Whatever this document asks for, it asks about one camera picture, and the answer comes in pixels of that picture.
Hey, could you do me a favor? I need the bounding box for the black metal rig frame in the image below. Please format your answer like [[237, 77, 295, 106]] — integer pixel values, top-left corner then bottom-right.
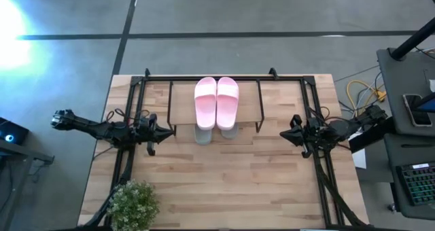
[[77, 67, 375, 231]]

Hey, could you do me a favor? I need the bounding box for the white paper sheet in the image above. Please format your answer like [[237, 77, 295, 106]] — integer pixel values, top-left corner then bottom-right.
[[350, 131, 368, 171]]

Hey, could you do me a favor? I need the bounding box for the blue screen device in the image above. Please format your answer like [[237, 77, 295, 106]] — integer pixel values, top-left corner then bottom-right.
[[415, 91, 435, 114]]

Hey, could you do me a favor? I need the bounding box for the pink slide sandal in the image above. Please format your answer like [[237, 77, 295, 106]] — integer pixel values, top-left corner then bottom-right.
[[215, 76, 240, 131], [194, 76, 218, 131]]

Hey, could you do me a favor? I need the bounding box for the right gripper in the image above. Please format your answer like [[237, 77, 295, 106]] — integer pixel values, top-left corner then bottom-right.
[[279, 114, 321, 159]]

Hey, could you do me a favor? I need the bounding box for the black box with blue light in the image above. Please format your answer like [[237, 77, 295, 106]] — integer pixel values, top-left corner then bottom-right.
[[0, 116, 31, 146]]

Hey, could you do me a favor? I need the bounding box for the grey metal stand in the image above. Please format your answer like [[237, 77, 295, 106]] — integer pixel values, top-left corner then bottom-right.
[[0, 139, 56, 231]]

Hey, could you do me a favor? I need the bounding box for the yellow cable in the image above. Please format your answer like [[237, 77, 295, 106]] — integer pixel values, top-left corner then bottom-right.
[[345, 79, 387, 108]]

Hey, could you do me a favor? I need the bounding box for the green artificial bush plant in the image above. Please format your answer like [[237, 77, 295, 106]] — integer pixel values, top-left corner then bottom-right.
[[107, 179, 161, 231]]

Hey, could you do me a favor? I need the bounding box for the grey side desk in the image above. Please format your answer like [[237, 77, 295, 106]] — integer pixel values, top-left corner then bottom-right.
[[376, 47, 435, 137], [383, 132, 435, 222]]

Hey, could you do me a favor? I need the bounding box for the black backlit keyboard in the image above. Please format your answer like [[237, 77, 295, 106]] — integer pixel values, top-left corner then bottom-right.
[[395, 162, 435, 207]]

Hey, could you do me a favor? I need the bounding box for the black round pole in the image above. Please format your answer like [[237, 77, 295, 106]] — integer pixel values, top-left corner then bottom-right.
[[389, 16, 435, 61]]

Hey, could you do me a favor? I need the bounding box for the black smartphone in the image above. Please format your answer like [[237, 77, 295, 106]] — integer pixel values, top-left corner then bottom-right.
[[402, 93, 434, 128]]

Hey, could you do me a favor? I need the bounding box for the wooden shelf with black frame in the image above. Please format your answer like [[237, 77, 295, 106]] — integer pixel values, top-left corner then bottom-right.
[[166, 79, 266, 137]]

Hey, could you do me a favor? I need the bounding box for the grey slide sandal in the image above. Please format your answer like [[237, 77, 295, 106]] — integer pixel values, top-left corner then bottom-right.
[[194, 124, 214, 146], [220, 122, 240, 140]]

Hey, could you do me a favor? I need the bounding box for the black sleeved cable bundle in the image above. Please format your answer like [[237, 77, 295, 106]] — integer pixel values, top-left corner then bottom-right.
[[315, 152, 367, 229], [88, 146, 136, 230]]

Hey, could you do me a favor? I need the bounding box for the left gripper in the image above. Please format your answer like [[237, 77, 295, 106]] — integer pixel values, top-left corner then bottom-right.
[[137, 113, 176, 156]]

